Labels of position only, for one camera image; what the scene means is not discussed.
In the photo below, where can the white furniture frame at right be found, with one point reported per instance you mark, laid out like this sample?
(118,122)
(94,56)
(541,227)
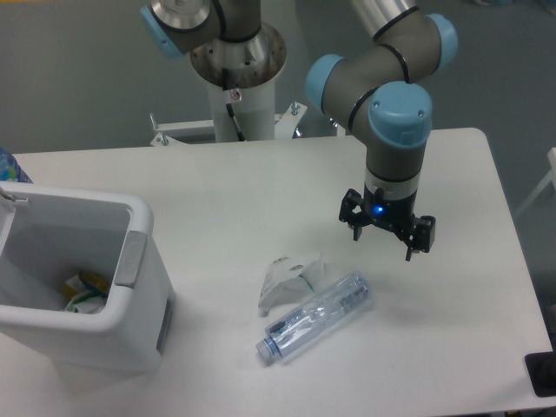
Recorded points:
(547,180)

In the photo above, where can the white pedestal base frame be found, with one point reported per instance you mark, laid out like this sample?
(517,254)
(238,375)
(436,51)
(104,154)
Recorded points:
(294,122)

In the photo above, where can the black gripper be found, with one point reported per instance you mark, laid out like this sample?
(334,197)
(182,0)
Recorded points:
(396,216)

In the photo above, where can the clear plastic water bottle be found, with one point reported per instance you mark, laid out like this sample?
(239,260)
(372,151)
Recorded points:
(305,324)

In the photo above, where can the black device at table edge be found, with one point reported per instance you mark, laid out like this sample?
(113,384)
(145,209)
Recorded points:
(541,370)

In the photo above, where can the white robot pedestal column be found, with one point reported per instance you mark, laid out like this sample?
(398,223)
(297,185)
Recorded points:
(253,112)

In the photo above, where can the crumpled white plastic wrapper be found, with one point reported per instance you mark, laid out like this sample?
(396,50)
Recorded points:
(292,277)

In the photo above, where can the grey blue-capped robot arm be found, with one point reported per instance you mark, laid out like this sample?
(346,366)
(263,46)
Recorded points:
(376,97)

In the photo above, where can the trash inside the can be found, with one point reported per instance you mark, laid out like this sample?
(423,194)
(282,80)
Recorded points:
(86,293)

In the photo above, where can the blue labelled bottle at edge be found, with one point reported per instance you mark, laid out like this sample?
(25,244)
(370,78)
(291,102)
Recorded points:
(10,170)

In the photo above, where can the white plastic trash can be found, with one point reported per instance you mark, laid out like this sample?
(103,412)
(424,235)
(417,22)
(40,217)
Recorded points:
(49,235)

